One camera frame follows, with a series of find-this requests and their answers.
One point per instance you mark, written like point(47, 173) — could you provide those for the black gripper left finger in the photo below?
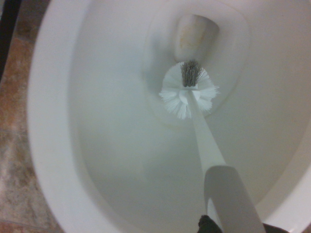
point(209, 225)

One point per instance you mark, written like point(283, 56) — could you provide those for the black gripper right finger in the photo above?
point(277, 230)

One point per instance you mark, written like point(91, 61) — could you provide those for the white toilet brush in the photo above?
point(206, 136)

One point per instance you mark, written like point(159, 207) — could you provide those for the white toilet bowl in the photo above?
point(109, 121)

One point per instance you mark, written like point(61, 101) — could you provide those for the black baseboard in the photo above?
point(8, 29)

